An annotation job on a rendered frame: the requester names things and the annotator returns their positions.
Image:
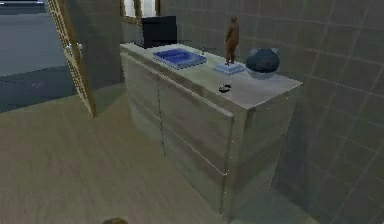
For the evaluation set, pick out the dark blue round alarm clock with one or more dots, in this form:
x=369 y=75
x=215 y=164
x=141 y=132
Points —
x=262 y=62

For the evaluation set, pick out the pale wooden chest of drawers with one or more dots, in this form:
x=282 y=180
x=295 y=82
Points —
x=196 y=116

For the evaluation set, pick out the blue flat tray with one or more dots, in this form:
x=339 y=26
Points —
x=179 y=57

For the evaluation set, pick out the brown human figure statue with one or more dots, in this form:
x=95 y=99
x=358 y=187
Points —
x=232 y=40

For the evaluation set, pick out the black television set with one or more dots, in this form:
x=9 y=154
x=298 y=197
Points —
x=159 y=30

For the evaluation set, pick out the wooden framed window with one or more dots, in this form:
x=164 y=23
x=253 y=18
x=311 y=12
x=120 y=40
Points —
x=140 y=9

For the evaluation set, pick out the brown round object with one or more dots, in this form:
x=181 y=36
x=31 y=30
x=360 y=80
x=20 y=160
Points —
x=115 y=221

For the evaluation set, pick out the white round door knob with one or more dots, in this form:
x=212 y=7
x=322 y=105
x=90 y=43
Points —
x=69 y=48

